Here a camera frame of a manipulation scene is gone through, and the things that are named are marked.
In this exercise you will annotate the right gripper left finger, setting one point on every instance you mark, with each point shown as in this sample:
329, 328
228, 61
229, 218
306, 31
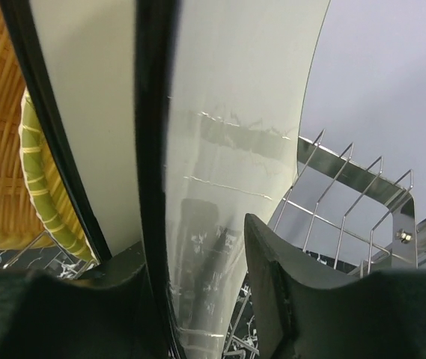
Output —
109, 312

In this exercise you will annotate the white black-rimmed square plate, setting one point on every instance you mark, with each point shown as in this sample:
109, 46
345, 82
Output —
77, 58

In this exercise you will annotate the black marble pattern mat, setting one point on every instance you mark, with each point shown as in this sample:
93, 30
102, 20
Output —
242, 324

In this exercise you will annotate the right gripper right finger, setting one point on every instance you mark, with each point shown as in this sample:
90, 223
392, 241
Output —
305, 309

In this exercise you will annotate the green centre wicker plate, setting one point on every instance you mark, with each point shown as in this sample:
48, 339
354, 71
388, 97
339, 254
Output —
46, 192

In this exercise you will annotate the steel two-tier dish rack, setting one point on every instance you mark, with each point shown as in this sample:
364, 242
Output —
347, 217

